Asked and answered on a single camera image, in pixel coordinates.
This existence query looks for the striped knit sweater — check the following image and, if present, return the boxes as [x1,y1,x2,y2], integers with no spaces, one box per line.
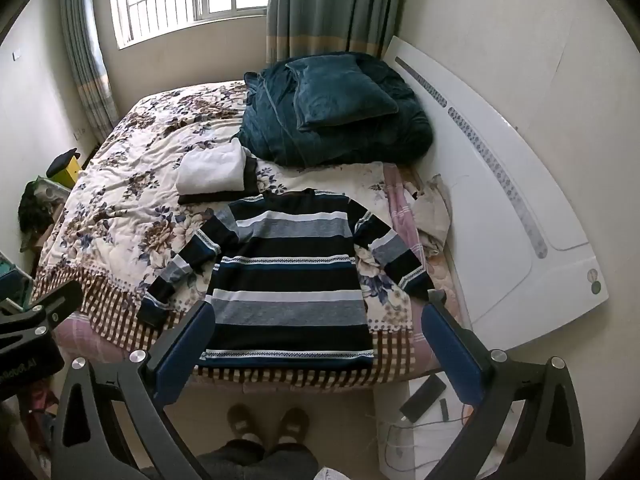
[137,187,436,372]

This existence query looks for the dark folded garment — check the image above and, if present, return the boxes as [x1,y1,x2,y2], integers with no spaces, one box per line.
[178,157,258,206]

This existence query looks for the white folded garment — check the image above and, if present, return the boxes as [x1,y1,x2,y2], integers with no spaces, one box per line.
[176,138,249,196]

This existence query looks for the white nightstand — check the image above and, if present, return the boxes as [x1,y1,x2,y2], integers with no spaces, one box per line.
[375,372,526,480]

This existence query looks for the teal plush blanket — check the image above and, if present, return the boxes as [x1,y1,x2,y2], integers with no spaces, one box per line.
[232,51,434,167]

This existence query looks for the grey-green curtain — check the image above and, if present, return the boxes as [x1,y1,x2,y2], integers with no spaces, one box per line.
[266,0,412,63]
[59,0,120,143]

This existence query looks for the floral quilt with checked border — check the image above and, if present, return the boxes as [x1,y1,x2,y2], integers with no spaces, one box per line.
[31,79,451,393]

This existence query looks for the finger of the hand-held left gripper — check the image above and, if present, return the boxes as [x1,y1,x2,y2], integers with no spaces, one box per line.
[0,280,84,341]

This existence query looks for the person's dark pants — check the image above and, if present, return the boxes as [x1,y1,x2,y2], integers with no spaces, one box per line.
[197,439,321,480]

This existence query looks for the black smartphone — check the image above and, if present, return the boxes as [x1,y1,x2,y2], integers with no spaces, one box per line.
[400,375,447,423]

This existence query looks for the white cable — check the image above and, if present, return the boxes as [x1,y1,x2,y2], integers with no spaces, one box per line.
[384,417,476,472]

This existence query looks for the teal storage bin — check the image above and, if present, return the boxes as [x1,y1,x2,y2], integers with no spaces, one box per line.
[0,255,32,313]

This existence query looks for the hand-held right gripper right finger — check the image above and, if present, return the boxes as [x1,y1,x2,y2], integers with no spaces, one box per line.
[421,301,587,480]

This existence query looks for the yellow box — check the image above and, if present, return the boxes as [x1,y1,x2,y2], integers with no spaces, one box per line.
[54,156,84,187]

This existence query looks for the brown slipper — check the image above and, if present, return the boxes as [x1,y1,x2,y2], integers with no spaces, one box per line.
[276,406,311,444]
[227,404,262,444]

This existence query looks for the white bed headboard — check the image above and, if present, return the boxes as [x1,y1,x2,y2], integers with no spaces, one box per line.
[382,36,610,353]

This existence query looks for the crumpled beige cloth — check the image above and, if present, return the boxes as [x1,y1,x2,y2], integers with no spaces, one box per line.
[412,174,453,256]

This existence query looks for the teal plush pillow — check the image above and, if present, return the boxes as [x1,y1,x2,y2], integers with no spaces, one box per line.
[285,56,399,132]

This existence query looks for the dark bundled cloth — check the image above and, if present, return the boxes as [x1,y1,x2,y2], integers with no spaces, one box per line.
[18,180,57,242]

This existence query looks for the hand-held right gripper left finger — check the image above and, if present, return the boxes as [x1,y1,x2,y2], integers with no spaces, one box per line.
[50,301,217,480]

